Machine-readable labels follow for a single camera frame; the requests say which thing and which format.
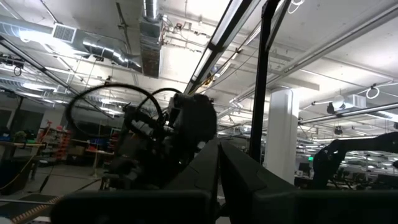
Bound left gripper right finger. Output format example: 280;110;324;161
220;140;398;224

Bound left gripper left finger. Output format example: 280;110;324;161
50;139;220;224

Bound plain white pillar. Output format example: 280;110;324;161
263;88;302;185

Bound gray ceiling pipe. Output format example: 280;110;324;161
298;102;398;126

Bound orange storage shelves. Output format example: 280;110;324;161
37;123;73;162

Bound black hazard-striped floor mat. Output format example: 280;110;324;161
0;193;65;224

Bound long light bar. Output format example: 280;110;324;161
182;0;262;96

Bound wooden workbench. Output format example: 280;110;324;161
0;140;48;151

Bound white vent grille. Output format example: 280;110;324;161
51;22;78;44

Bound black table frame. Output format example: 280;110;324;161
248;0;282;164

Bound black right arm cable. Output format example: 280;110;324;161
66;82;185;139

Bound rectangular ceiling duct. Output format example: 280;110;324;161
139;0;165;79

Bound silver ventilation duct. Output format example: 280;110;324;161
0;21;144;74

